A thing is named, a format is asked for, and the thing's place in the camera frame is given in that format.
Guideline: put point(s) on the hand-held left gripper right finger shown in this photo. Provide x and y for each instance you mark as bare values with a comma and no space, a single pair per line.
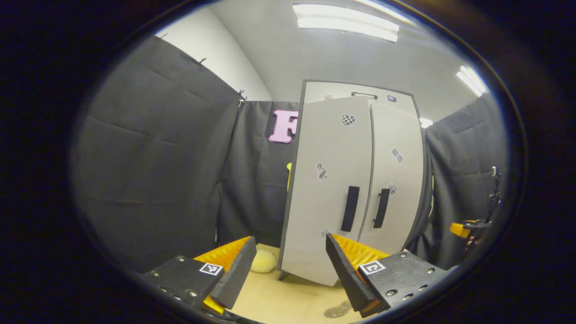
344,270

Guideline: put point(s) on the grey cabinet door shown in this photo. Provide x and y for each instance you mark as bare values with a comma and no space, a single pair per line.
315,216
405,189

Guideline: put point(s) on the grey cabinet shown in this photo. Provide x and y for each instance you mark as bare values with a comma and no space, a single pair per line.
303,90

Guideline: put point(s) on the clear bottle with label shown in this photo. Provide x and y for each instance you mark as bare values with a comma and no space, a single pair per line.
346,306

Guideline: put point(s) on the yellow round plush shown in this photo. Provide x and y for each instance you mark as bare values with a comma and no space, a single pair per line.
263,262

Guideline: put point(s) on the large rectangular ceiling light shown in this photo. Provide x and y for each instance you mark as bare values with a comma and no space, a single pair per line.
346,22

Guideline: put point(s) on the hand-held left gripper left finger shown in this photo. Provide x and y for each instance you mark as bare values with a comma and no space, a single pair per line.
238,274

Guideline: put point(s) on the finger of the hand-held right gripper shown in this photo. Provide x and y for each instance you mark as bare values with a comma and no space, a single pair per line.
460,229

